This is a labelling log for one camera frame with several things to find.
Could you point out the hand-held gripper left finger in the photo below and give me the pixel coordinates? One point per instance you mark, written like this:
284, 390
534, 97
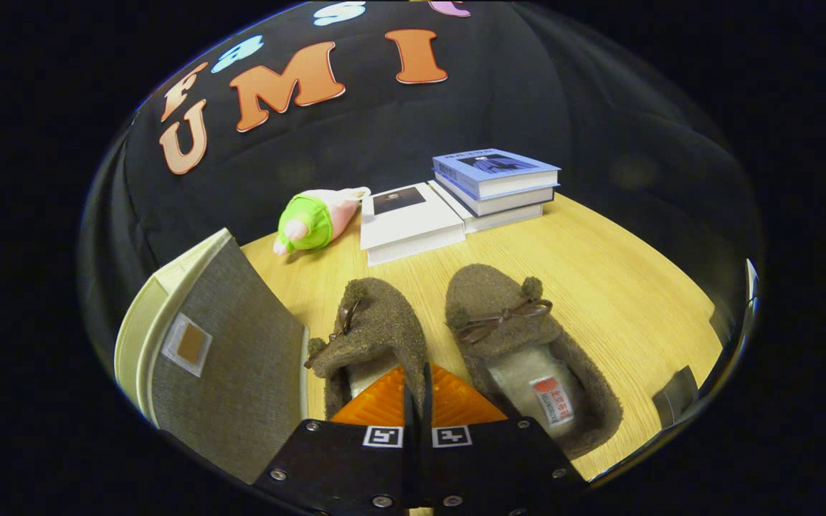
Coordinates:
409, 466

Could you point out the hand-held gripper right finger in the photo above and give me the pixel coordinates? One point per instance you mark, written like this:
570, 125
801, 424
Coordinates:
430, 466

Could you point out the brown fuzzy shoe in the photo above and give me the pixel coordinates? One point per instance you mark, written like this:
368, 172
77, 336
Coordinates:
520, 344
377, 322

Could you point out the grey fabric storage box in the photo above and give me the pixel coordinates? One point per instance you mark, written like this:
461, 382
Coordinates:
234, 358

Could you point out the white book with portrait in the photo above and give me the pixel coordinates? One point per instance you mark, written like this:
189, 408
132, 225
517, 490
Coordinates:
406, 218

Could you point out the dark grey block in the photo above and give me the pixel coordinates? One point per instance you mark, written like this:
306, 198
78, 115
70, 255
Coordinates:
675, 395

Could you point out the green pink plush toy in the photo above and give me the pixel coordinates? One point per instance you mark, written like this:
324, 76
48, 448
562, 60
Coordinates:
309, 222

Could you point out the grey white stacked book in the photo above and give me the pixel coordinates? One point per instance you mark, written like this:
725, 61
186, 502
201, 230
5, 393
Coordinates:
513, 201

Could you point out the blue book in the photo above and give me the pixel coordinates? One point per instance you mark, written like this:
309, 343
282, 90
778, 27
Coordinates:
492, 168

